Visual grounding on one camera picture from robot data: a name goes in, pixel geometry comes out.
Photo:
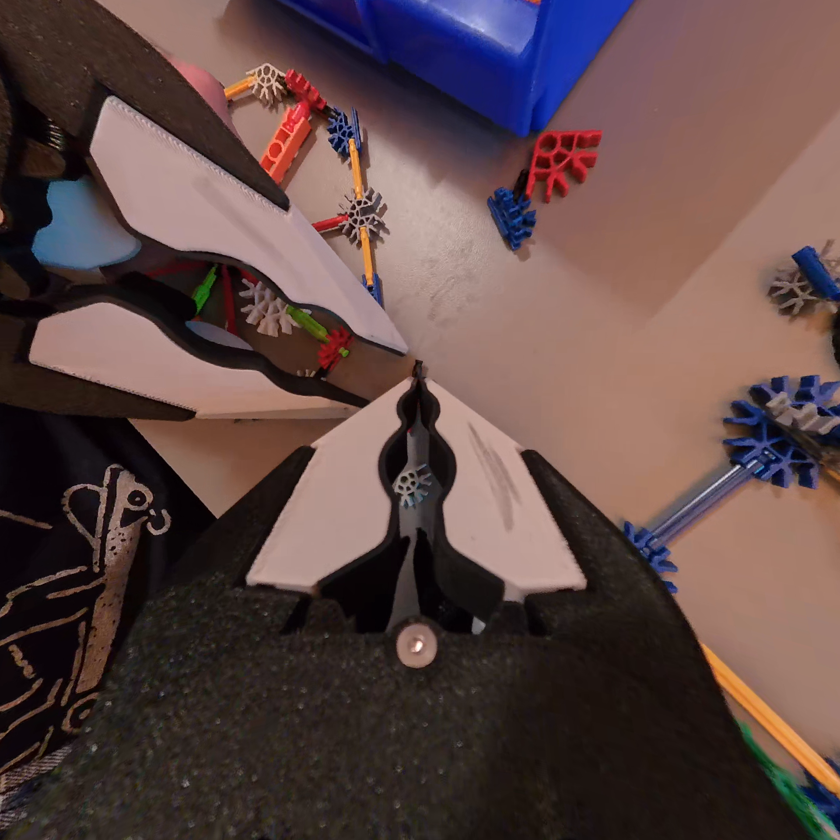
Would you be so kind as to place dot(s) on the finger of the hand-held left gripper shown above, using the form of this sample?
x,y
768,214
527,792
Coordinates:
x,y
216,197
131,354

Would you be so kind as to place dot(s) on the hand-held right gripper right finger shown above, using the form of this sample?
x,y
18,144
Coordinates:
x,y
512,525

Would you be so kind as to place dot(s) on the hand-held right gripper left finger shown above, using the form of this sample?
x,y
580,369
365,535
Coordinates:
x,y
315,518

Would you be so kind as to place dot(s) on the small pale snowflake connector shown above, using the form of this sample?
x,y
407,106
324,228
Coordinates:
x,y
412,485

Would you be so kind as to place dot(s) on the colourful toy rod wheel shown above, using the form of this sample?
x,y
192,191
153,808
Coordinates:
x,y
361,216

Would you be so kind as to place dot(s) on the blue plastic parts bin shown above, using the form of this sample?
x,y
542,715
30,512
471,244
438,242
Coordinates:
x,y
492,59

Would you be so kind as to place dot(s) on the person's left hand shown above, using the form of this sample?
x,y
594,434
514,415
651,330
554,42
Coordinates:
x,y
207,82

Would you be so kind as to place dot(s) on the dark printed t-shirt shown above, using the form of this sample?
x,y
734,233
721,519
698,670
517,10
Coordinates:
x,y
65,558

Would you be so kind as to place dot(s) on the blue fan toy connector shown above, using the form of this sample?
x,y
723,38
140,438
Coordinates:
x,y
512,220

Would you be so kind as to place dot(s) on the red wedge toy connector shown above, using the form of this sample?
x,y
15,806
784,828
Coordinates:
x,y
564,164

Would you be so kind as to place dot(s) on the toy car frame with wheels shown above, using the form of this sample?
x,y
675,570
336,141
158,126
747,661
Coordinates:
x,y
768,446

